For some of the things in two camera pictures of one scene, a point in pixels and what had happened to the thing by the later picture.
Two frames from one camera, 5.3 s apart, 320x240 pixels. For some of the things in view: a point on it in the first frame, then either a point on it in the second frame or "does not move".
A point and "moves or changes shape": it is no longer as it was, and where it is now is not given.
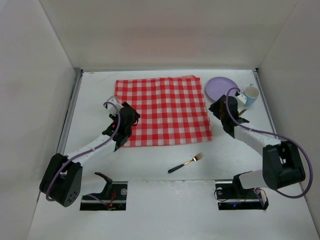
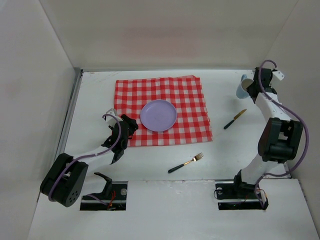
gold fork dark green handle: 197,157 does not move
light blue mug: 252,93 moves or changes shape
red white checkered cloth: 171,109 does not move
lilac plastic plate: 218,86 to 158,115
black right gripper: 219,110 to 253,89
